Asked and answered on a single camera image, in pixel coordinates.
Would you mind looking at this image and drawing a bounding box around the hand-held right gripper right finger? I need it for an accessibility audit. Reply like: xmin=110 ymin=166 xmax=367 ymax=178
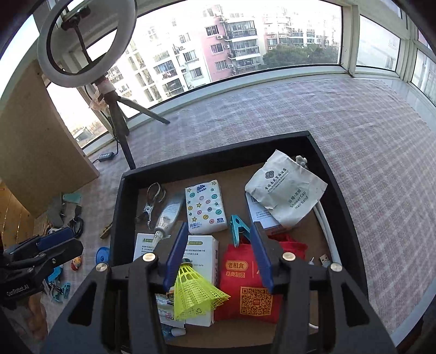
xmin=250 ymin=221 xmax=397 ymax=354

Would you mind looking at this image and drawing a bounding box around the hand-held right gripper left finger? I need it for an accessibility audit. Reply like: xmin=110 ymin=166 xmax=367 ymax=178
xmin=41 ymin=221 xmax=189 ymax=354

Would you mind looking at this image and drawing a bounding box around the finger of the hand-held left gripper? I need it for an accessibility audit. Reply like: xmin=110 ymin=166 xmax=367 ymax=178
xmin=3 ymin=227 xmax=75 ymax=263
xmin=14 ymin=238 xmax=84 ymax=278

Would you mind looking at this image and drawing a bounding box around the clear plastic tube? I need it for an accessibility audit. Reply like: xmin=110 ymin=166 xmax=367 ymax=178
xmin=152 ymin=193 xmax=187 ymax=251

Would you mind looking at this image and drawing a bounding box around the yellow shuttlecock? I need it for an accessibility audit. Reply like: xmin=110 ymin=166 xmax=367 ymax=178
xmin=174 ymin=259 xmax=231 ymax=321

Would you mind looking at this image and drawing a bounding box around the silver metal clip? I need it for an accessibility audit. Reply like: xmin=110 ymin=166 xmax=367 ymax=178
xmin=135 ymin=182 xmax=166 ymax=229

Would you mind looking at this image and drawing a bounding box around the smiley print tissue packet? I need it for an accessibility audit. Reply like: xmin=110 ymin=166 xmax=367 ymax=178
xmin=185 ymin=179 xmax=228 ymax=235

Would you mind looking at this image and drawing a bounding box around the black cardboard box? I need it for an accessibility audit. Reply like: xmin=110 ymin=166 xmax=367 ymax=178
xmin=110 ymin=130 xmax=369 ymax=346

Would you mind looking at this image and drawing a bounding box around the thick white cable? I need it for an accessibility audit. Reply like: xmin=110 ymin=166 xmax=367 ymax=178
xmin=308 ymin=200 xmax=342 ymax=331

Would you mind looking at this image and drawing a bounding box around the red cloth bag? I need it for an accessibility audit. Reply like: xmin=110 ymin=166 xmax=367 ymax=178
xmin=214 ymin=233 xmax=309 ymax=325

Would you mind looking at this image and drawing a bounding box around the white paper box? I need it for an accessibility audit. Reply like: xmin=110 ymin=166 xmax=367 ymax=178
xmin=133 ymin=232 xmax=219 ymax=327

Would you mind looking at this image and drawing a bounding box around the pine plank board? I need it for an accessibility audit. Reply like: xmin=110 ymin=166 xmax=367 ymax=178
xmin=0 ymin=180 xmax=35 ymax=239

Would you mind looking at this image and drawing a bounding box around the white printed sachet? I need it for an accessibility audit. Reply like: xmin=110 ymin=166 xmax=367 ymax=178
xmin=155 ymin=289 xmax=186 ymax=329

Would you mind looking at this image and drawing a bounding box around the white paper packet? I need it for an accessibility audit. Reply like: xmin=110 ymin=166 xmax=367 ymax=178
xmin=244 ymin=149 xmax=328 ymax=229

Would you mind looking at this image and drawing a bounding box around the curved wooden board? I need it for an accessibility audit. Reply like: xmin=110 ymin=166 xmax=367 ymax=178
xmin=0 ymin=61 xmax=100 ymax=218

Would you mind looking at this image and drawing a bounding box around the black tripod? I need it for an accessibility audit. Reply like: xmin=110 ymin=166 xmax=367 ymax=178
xmin=61 ymin=7 xmax=170 ymax=170

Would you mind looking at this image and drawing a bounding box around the pink paper label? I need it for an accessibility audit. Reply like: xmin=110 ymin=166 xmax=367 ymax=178
xmin=89 ymin=77 xmax=118 ymax=109

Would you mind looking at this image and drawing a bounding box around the black cord coil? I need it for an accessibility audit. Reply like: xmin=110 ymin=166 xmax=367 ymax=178
xmin=66 ymin=216 xmax=84 ymax=238

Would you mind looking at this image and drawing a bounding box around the white ring light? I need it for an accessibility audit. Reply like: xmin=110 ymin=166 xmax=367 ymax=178
xmin=37 ymin=0 xmax=137 ymax=88

